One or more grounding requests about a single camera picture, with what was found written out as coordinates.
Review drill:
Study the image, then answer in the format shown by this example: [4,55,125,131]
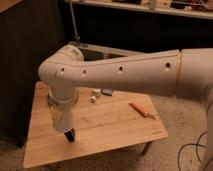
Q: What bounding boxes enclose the black eraser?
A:
[64,128,75,142]

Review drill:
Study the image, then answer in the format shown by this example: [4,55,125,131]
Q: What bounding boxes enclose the metal shelf rack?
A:
[60,0,213,53]

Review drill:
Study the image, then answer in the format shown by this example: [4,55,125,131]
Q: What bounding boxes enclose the black floor cables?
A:
[177,129,213,171]

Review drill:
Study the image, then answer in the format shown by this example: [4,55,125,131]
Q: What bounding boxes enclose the dark cabinet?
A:
[0,0,65,146]

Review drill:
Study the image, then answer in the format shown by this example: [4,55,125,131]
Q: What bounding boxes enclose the white ceramic cup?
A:
[50,108,71,133]

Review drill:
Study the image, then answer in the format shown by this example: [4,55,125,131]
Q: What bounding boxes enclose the blue sponge block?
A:
[101,89,113,96]

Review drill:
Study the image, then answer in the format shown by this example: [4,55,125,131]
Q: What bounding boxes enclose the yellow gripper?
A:
[49,98,73,117]

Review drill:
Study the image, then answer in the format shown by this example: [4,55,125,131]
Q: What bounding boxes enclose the wooden folding table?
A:
[23,82,168,168]

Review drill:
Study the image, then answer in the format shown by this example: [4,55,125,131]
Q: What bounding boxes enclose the green bowl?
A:
[48,88,79,107]

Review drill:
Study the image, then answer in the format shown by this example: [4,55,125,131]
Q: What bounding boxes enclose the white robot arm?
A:
[38,44,213,171]

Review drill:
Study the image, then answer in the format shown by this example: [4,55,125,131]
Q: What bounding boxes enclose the orange carrot toy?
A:
[129,102,155,120]

